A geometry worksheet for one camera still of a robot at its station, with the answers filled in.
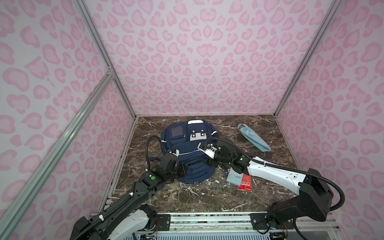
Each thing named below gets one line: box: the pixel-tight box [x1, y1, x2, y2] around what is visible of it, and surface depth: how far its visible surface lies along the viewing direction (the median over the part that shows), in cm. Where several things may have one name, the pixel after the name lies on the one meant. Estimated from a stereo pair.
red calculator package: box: [237, 174, 253, 191], surface depth 86 cm
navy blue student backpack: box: [160, 120, 219, 184], surface depth 98 cm
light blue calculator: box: [226, 167, 243, 187], surface depth 87 cm
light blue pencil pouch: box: [238, 123, 272, 152], surface depth 103 cm
